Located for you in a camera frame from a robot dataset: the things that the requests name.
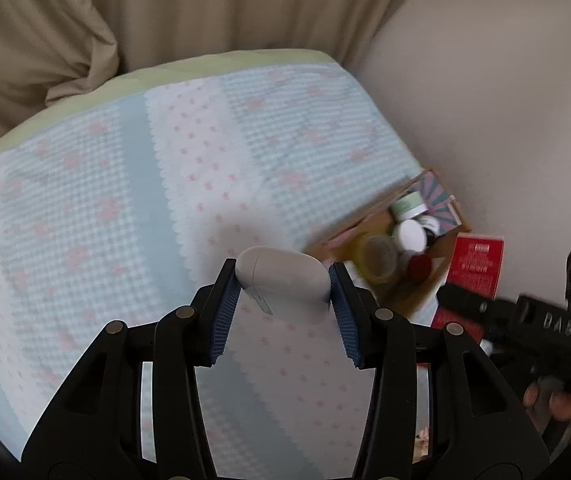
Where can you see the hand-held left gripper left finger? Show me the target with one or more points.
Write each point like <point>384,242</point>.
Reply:
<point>225,310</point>

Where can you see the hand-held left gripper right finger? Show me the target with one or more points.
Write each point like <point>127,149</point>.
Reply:
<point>345,310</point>

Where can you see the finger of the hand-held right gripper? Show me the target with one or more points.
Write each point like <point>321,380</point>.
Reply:
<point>470,302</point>

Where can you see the red box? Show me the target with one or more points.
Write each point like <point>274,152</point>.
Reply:
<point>475,265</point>

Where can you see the yellow tape roll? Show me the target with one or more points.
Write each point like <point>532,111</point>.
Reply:
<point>363,260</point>

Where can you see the red round lid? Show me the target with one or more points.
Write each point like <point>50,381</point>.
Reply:
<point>420,266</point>

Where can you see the white earbud case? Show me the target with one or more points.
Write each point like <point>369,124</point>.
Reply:
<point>280,275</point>

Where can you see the small white jar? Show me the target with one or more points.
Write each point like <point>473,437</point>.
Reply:
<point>431,226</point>

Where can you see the green jar with white lid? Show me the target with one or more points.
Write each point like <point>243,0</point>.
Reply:
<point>409,236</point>

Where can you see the pink cardboard box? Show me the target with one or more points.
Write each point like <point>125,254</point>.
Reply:
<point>365,220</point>

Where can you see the pale green and white jar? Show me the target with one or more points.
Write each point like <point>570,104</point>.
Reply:
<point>408,205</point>

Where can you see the person's right hand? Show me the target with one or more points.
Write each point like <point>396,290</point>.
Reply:
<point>560,402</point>

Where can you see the floral checked bed sheet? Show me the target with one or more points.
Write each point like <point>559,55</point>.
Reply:
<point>115,185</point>

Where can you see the beige curtain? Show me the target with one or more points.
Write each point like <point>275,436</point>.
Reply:
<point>30,35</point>
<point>255,5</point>

